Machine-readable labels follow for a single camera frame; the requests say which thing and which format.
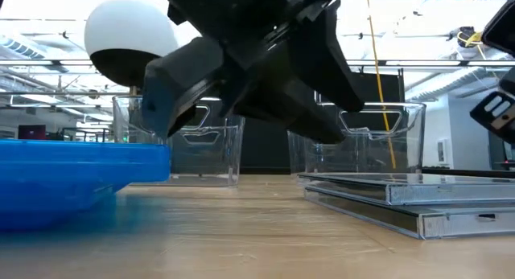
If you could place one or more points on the white globe table lamp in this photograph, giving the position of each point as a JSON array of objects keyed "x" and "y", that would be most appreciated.
[{"x": 120, "y": 25}]

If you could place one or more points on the black partition panel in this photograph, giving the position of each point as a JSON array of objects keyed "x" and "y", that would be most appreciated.
[{"x": 265, "y": 150}]

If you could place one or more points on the clear plastic bin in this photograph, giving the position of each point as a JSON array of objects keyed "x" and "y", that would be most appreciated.
[
  {"x": 362, "y": 154},
  {"x": 225, "y": 158}
]

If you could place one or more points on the black aluminium table frame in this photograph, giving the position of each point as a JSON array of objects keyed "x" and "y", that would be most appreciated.
[{"x": 475, "y": 173}]

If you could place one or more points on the blue jewel case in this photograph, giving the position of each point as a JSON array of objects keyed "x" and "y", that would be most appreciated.
[
  {"x": 60, "y": 178},
  {"x": 80, "y": 142}
]

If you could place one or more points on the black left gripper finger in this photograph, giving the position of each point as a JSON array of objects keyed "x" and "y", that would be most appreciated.
[
  {"x": 173, "y": 82},
  {"x": 322, "y": 70}
]

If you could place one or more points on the dark red monitor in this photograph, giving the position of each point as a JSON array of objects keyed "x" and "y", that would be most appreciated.
[{"x": 31, "y": 132}]

